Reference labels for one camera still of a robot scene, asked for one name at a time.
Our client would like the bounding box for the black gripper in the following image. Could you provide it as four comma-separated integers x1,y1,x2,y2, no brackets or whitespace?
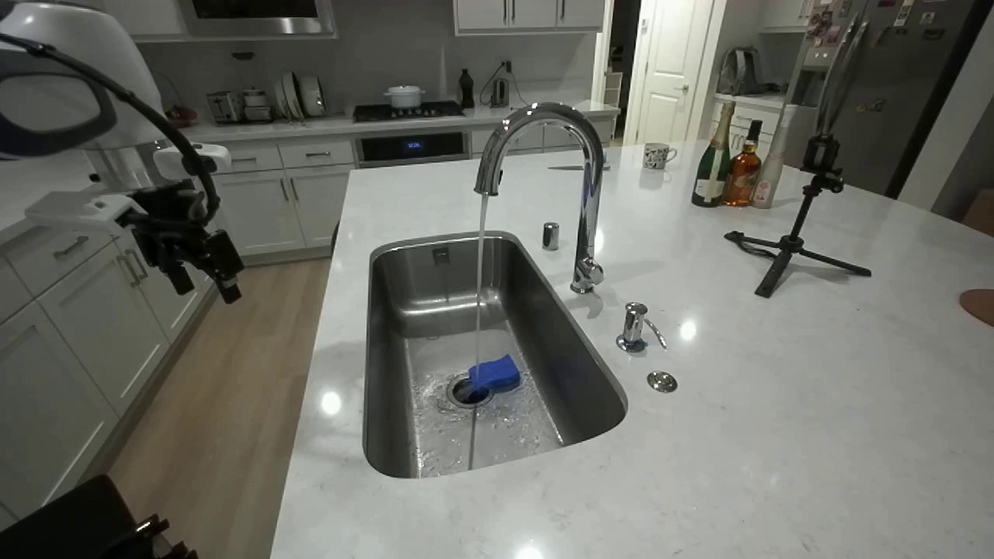
119,183,248,307

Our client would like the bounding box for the white base cabinet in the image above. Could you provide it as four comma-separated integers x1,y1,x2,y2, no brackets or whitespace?
204,133,360,261

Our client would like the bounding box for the white drawer cabinet row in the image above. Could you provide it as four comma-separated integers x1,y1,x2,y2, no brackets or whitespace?
0,222,219,531

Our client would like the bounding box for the small counter canister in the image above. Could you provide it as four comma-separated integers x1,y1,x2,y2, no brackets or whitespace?
238,86,272,126
204,86,243,127

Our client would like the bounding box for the silver toaster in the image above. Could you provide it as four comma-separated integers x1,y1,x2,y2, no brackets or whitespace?
269,72,330,122

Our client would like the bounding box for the stainless steel sink basin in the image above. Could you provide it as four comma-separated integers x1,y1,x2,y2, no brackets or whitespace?
360,229,629,481

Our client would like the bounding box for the built-in oven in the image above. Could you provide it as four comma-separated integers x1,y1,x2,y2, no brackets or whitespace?
355,130,471,169

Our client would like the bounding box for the range hood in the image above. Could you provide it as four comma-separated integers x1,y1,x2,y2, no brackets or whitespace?
176,0,341,43

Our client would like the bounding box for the black gas cooktop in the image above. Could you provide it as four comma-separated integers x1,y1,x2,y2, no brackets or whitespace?
350,98,466,126

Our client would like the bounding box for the white cooking pot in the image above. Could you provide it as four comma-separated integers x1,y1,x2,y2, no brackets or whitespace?
383,84,430,112

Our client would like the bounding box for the water stream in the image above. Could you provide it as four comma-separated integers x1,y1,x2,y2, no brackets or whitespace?
468,190,491,468

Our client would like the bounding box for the metal kettle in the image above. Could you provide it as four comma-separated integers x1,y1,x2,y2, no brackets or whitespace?
483,60,518,112

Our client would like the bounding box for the patterned mug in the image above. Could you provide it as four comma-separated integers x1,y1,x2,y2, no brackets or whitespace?
641,139,680,173

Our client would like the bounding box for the white panel door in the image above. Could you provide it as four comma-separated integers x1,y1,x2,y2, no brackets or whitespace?
620,0,728,151

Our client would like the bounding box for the green champagne bottle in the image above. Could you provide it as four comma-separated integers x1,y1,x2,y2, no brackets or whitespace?
688,99,738,213

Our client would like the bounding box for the amber liquor bottle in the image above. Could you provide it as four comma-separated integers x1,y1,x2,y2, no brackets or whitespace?
720,118,767,213

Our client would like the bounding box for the clear bottle with label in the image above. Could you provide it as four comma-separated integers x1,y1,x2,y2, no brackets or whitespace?
751,98,801,213

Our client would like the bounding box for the brown round coaster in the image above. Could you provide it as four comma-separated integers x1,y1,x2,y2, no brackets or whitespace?
956,287,994,330

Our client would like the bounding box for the white wall cabinet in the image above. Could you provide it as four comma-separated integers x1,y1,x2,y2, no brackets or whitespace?
451,0,610,42

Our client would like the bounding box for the black camera tripod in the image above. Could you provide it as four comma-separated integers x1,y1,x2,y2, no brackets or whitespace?
720,10,875,302

